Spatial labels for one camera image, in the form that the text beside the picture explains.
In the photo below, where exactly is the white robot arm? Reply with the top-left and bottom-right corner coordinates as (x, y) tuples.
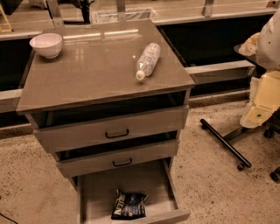
(238, 10), (280, 129)

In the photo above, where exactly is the clear plastic water bottle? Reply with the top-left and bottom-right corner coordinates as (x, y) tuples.
(136, 43), (161, 81)

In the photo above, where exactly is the black drawer handle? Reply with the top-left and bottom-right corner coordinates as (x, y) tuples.
(105, 129), (130, 139)
(112, 157), (132, 167)

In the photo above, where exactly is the black rolling side table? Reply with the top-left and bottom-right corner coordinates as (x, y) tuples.
(200, 46), (280, 170)

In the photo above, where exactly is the bottom grey open drawer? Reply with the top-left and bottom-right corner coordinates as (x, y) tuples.
(77, 159), (190, 224)

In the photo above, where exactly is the black office chair wheel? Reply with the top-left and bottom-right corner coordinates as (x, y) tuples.
(270, 167), (280, 182)

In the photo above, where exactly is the white bowl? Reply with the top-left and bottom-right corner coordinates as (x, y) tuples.
(30, 33), (63, 59)

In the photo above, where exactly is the blue chip bag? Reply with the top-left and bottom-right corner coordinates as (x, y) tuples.
(111, 190), (148, 220)

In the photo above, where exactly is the grey drawer cabinet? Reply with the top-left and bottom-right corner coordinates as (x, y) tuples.
(16, 19), (196, 224)

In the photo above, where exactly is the top grey drawer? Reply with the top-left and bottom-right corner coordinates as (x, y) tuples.
(34, 105), (189, 153)

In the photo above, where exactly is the middle grey drawer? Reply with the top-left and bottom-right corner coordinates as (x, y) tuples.
(57, 139), (179, 178)

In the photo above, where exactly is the black top drawer handle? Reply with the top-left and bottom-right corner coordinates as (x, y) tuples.
(105, 129), (130, 139)

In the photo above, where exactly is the black middle drawer handle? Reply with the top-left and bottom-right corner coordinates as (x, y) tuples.
(112, 157), (132, 167)

